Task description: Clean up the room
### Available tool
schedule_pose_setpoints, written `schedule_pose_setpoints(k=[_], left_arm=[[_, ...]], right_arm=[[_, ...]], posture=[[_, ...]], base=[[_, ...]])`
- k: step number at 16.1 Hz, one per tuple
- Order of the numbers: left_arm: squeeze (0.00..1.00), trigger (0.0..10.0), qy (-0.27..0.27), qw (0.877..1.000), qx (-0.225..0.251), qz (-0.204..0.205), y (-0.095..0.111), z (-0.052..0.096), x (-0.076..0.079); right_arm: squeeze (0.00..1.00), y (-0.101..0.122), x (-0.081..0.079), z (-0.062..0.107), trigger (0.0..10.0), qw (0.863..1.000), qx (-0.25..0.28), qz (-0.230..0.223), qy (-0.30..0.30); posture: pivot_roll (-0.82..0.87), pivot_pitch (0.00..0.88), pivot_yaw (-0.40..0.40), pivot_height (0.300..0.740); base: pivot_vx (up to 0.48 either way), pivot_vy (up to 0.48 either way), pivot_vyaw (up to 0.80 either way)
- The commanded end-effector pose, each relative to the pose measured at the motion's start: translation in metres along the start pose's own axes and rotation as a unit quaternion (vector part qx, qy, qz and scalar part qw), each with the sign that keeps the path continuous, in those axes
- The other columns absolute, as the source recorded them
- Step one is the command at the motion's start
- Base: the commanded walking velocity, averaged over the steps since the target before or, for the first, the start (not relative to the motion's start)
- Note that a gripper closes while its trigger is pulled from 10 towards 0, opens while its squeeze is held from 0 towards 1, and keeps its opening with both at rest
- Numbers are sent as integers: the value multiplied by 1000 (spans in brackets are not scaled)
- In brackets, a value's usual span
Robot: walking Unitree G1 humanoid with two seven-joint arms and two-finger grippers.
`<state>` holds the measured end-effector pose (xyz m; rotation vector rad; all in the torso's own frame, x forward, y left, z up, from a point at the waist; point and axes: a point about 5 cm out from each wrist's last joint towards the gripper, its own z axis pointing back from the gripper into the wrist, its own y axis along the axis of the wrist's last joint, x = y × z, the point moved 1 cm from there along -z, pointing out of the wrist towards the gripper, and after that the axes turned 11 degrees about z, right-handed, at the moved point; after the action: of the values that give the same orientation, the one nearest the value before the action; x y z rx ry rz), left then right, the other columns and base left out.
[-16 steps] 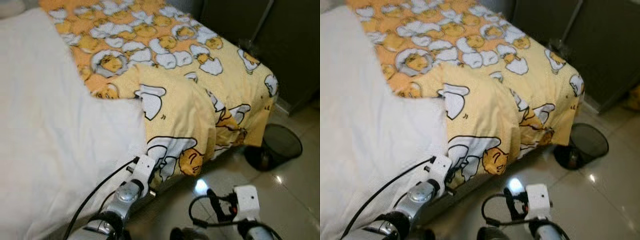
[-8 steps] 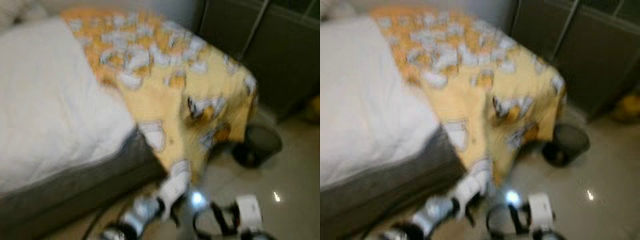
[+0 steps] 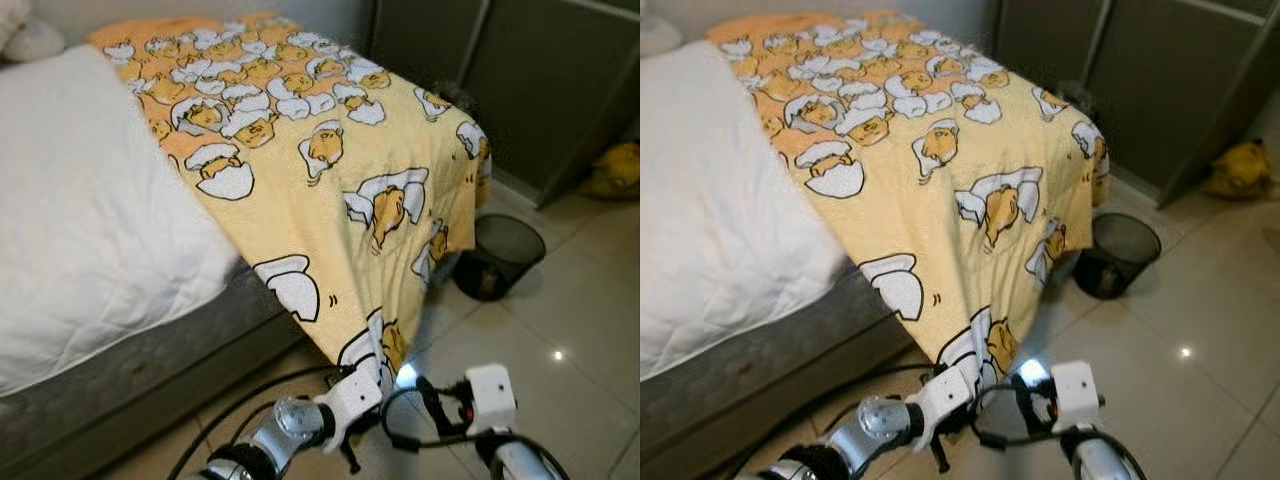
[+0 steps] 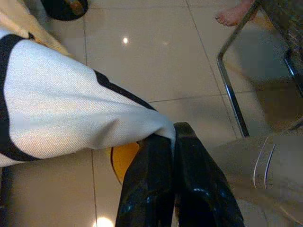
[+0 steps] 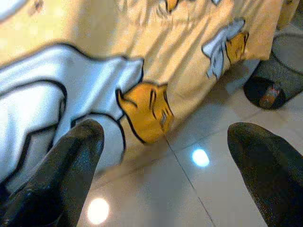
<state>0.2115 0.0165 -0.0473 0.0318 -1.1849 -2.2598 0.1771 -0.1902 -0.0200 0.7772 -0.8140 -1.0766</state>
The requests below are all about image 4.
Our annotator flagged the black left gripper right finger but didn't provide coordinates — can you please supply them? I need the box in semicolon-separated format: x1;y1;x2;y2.
173;122;245;227

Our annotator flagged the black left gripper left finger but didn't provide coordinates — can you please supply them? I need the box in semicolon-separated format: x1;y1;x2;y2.
115;136;177;227

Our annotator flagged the yellow duck-print blanket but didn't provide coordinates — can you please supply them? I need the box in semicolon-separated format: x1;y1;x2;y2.
0;0;177;186

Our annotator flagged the person's bare foot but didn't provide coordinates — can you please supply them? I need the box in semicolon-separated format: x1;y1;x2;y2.
214;0;258;27

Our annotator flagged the black mesh trash bin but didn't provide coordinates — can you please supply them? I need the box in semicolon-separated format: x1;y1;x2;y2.
40;0;89;21

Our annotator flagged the chair with chrome frame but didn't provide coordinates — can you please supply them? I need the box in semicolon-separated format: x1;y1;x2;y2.
216;0;303;138

